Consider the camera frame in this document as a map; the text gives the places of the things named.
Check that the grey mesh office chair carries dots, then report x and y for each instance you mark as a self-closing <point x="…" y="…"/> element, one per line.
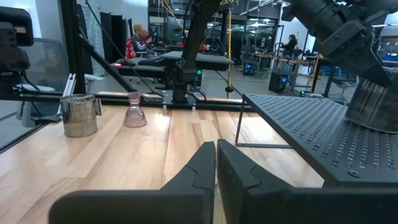
<point x="46" y="62"/>

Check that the dark striped candle tin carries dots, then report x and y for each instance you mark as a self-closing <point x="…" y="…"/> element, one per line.
<point x="373" y="109"/>

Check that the black aluminium table frame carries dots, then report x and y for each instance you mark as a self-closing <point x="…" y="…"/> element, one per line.
<point x="73" y="46"/>

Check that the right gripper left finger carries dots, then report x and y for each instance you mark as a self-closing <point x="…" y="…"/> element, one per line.
<point x="186" y="199"/>

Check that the black perforated metal shelf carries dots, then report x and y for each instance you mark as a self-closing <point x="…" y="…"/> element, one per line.
<point x="311" y="130"/>

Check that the black computer tower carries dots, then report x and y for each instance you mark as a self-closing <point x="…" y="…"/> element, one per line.
<point x="276" y="84"/>

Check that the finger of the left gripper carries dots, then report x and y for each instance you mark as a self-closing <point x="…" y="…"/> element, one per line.
<point x="363" y="68"/>

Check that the black desk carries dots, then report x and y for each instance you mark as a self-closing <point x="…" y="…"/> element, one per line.
<point x="211" y="59"/>

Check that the person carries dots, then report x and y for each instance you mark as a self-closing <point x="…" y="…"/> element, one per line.
<point x="291" y="42"/>
<point x="138" y="42"/>

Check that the white aluminium profile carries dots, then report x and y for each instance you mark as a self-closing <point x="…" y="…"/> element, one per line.
<point x="69" y="87"/>

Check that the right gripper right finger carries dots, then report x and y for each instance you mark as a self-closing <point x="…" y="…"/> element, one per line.
<point x="248" y="199"/>

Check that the floral label candle tin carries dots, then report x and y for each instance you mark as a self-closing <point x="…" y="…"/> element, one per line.
<point x="79" y="118"/>

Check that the red jacket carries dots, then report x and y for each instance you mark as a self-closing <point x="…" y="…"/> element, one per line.
<point x="129" y="49"/>

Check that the wooden workbench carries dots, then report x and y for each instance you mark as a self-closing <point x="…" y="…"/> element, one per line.
<point x="280" y="58"/>

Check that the pink glass candlestick holder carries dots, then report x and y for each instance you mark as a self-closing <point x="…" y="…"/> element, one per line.
<point x="134" y="116"/>

